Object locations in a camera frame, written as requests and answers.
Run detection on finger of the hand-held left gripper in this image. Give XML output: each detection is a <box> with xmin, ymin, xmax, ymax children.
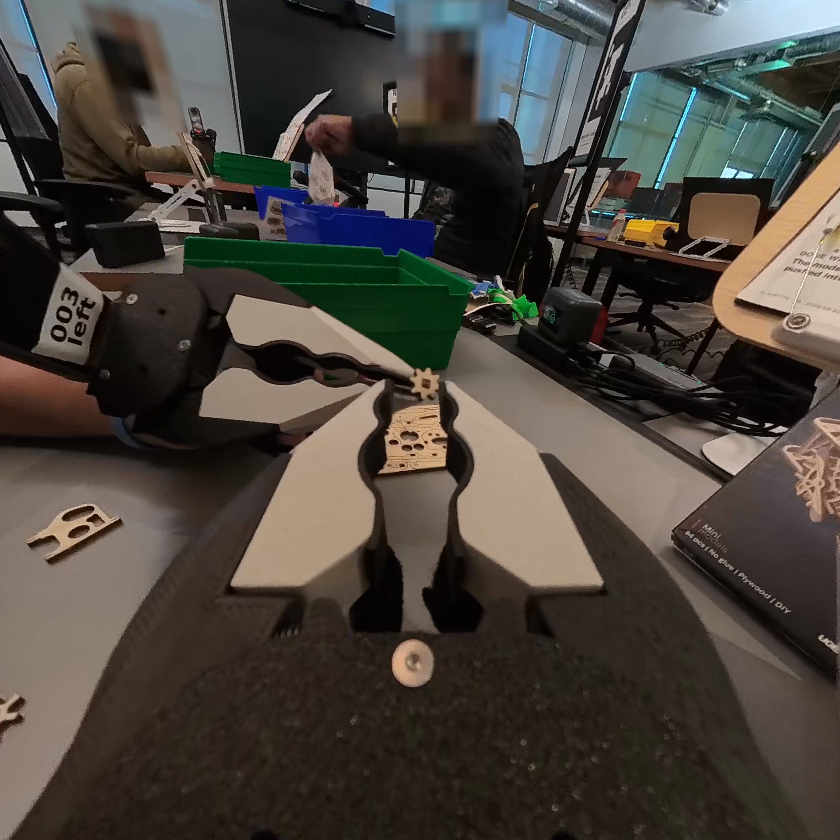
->
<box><xmin>197</xmin><ymin>356</ymin><xmax>396</xmax><ymax>439</ymax></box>
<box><xmin>210</xmin><ymin>270</ymin><xmax>416</xmax><ymax>388</ymax></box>

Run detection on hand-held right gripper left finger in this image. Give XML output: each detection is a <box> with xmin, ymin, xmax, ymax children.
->
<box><xmin>230</xmin><ymin>379</ymin><xmax>403</xmax><ymax>634</ymax></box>

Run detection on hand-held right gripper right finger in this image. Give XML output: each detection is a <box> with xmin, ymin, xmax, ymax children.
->
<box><xmin>422</xmin><ymin>381</ymin><xmax>605</xmax><ymax>634</ymax></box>

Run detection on person's left forearm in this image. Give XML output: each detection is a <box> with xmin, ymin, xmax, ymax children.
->
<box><xmin>0</xmin><ymin>353</ymin><xmax>142</xmax><ymax>439</ymax></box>

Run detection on grey desk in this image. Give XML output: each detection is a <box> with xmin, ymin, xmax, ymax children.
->
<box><xmin>0</xmin><ymin>249</ymin><xmax>840</xmax><ymax>840</ymax></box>

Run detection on large green plastic bin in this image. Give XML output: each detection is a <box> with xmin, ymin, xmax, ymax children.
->
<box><xmin>183</xmin><ymin>236</ymin><xmax>475</xmax><ymax>372</ymax></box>

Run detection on blue wristband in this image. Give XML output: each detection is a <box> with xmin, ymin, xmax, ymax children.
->
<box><xmin>112</xmin><ymin>415</ymin><xmax>156</xmax><ymax>453</ymax></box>

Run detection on small black box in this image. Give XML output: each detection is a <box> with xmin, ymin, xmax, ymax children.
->
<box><xmin>84</xmin><ymin>220</ymin><xmax>165</xmax><ymax>269</ymax></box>

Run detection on plywood parts sheet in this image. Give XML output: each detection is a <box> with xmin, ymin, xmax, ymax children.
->
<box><xmin>378</xmin><ymin>403</ymin><xmax>455</xmax><ymax>475</ymax></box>

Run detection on small blue plastic bin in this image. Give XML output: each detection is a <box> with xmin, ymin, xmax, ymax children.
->
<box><xmin>254</xmin><ymin>185</ymin><xmax>311</xmax><ymax>222</ymax></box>

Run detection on black office chair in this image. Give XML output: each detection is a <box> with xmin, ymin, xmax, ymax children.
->
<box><xmin>0</xmin><ymin>66</ymin><xmax>143</xmax><ymax>261</ymax></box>

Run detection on small green plastic bin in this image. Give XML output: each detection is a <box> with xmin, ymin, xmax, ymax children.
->
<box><xmin>213</xmin><ymin>151</ymin><xmax>292</xmax><ymax>190</ymax></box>

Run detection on flat wooden cutout piece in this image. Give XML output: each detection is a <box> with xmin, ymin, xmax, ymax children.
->
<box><xmin>25</xmin><ymin>503</ymin><xmax>123</xmax><ymax>564</ymax></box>

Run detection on pale parts sheet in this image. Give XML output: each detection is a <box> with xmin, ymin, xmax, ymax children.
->
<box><xmin>272</xmin><ymin>89</ymin><xmax>333</xmax><ymax>162</ymax></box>

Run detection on grey power strip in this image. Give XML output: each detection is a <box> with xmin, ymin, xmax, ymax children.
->
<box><xmin>609</xmin><ymin>354</ymin><xmax>708</xmax><ymax>396</ymax></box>

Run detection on green plastic parts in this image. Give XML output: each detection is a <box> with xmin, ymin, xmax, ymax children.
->
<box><xmin>483</xmin><ymin>278</ymin><xmax>541</xmax><ymax>323</ymax></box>

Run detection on black charger with green display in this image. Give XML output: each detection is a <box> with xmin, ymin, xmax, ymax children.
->
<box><xmin>517</xmin><ymin>286</ymin><xmax>605</xmax><ymax>376</ymax></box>

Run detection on black model kit box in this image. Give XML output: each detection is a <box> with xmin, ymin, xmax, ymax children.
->
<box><xmin>671</xmin><ymin>386</ymin><xmax>840</xmax><ymax>685</ymax></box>

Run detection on yellow box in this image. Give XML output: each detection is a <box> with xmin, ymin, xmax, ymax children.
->
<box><xmin>623</xmin><ymin>219</ymin><xmax>681</xmax><ymax>248</ymax></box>

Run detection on wooden instruction board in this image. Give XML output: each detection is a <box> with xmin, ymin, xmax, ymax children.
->
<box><xmin>711</xmin><ymin>140</ymin><xmax>840</xmax><ymax>370</ymax></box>

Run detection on black panel with tan insert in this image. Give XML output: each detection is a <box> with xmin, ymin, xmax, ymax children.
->
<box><xmin>679</xmin><ymin>176</ymin><xmax>777</xmax><ymax>256</ymax></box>

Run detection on printed instruction sheet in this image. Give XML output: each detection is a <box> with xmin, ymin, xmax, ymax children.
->
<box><xmin>734</xmin><ymin>196</ymin><xmax>840</xmax><ymax>329</ymax></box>

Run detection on black banner stand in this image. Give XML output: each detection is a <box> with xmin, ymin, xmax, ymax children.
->
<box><xmin>550</xmin><ymin>0</ymin><xmax>648</xmax><ymax>291</ymax></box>

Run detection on white folding bracket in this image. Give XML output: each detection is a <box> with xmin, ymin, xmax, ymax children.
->
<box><xmin>134</xmin><ymin>177</ymin><xmax>221</xmax><ymax>232</ymax></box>

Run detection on black cable bundle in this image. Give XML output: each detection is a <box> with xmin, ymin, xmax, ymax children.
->
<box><xmin>576</xmin><ymin>354</ymin><xmax>791</xmax><ymax>439</ymax></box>

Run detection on large black wall display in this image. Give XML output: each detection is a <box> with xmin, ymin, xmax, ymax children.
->
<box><xmin>222</xmin><ymin>0</ymin><xmax>399</xmax><ymax>162</ymax></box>

